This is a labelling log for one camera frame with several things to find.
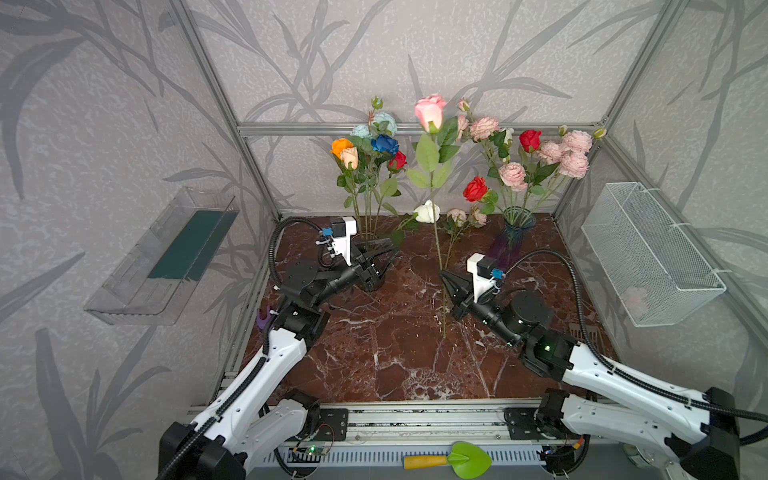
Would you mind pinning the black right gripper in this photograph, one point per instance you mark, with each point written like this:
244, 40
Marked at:
469, 298

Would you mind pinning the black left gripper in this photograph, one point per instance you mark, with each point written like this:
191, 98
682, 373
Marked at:
363, 266

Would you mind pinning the dark glass cup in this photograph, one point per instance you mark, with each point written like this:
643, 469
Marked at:
366, 263

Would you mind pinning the purple ribbed glass vase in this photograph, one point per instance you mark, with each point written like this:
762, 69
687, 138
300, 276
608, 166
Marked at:
507, 246

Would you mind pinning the small pink bud spray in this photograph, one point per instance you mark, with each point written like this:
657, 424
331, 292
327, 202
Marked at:
457, 223

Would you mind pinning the white rose stem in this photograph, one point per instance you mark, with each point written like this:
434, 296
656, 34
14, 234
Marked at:
427, 213

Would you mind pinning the green stem small red rose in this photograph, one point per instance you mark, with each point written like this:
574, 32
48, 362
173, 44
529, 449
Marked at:
389, 185

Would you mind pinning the peach rosebud stem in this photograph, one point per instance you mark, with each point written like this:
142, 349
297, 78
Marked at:
350, 162

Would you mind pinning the pink rosebud stem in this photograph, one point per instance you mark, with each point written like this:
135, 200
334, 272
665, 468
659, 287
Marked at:
434, 152

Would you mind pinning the pink rose stem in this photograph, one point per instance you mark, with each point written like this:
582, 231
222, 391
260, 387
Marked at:
486, 132
514, 186
567, 158

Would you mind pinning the white blue flower stem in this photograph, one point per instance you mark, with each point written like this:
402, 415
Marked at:
378, 122

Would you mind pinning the white rosebud stem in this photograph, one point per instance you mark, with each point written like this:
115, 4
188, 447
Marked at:
509, 137

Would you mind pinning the dark red rose stem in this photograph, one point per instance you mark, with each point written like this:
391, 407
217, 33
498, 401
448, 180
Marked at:
530, 141

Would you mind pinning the orange rose stem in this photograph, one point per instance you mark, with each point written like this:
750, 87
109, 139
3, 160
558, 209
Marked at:
336, 147

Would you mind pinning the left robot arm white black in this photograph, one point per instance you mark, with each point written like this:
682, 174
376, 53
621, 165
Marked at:
233, 434

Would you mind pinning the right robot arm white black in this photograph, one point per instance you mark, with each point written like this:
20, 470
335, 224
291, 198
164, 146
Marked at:
685, 425

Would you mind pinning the small green circuit board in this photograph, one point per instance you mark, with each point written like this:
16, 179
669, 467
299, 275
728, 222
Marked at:
312, 453

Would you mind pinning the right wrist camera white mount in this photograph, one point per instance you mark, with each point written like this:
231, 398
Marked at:
487, 278

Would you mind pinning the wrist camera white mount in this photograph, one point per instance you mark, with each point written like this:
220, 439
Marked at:
487, 278
337, 237

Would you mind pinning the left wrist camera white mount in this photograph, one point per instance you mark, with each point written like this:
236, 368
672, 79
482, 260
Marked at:
337, 237

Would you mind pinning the purple toy rake pink handle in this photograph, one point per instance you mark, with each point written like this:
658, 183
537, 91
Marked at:
263, 318

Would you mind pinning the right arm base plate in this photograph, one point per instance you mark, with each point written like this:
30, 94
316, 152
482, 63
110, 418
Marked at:
547, 425

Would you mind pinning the aluminium front rail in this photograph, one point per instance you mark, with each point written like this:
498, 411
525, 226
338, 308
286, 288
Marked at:
383, 434

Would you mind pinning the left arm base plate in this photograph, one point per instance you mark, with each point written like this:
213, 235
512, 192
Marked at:
325, 424

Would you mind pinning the green toy shovel yellow handle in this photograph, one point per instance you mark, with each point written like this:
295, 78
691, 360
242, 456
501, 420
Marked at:
467, 461

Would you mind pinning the white wire mesh basket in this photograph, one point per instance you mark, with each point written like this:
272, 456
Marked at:
658, 274

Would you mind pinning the clear plastic wall tray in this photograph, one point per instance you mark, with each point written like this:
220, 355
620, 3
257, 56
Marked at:
156, 279

